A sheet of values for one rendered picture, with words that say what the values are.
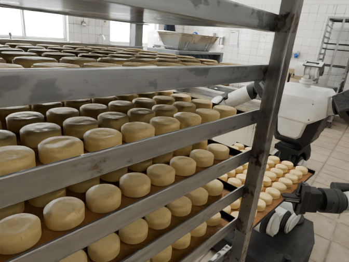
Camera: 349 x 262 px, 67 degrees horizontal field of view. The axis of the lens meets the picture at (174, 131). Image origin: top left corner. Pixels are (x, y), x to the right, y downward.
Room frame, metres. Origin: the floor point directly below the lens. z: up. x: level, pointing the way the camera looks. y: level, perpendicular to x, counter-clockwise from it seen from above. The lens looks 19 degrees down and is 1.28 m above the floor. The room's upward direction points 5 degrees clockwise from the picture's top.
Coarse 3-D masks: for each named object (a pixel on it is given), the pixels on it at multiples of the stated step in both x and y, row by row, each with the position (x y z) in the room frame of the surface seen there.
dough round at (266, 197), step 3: (261, 192) 0.81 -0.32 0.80; (264, 192) 0.81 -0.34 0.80; (261, 195) 0.79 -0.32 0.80; (264, 195) 0.79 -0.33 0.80; (267, 195) 0.79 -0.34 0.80; (270, 195) 0.79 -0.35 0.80; (261, 198) 0.77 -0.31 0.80; (264, 198) 0.77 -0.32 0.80; (267, 198) 0.78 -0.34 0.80; (270, 198) 0.78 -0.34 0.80; (264, 201) 0.77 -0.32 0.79; (267, 201) 0.76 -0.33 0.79; (270, 201) 0.77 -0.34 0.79; (267, 204) 0.76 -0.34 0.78
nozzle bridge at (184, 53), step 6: (150, 48) 2.35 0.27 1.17; (156, 48) 2.30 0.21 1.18; (162, 48) 2.37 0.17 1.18; (180, 54) 2.35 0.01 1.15; (186, 54) 2.41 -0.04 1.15; (198, 54) 2.40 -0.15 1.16; (204, 54) 2.47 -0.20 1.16; (210, 54) 2.54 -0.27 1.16; (216, 54) 2.62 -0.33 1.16; (222, 54) 2.70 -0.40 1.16; (216, 60) 2.70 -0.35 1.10
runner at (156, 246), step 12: (240, 192) 0.53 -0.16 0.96; (216, 204) 0.45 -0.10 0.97; (228, 204) 0.49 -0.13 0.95; (192, 216) 0.40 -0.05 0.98; (204, 216) 0.43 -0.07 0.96; (180, 228) 0.38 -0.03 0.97; (192, 228) 0.40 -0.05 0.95; (156, 240) 0.34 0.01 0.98; (168, 240) 0.36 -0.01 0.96; (144, 252) 0.32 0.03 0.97; (156, 252) 0.34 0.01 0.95
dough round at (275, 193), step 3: (267, 189) 0.83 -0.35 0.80; (270, 189) 0.84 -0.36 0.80; (273, 189) 0.84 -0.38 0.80; (276, 189) 0.84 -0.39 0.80; (267, 192) 0.82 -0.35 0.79; (270, 192) 0.81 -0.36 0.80; (273, 192) 0.82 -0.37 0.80; (276, 192) 0.82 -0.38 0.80; (279, 192) 0.82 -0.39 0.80; (273, 195) 0.80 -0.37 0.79; (276, 195) 0.80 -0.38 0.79; (279, 195) 0.81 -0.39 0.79; (273, 198) 0.80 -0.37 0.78; (276, 198) 0.81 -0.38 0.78
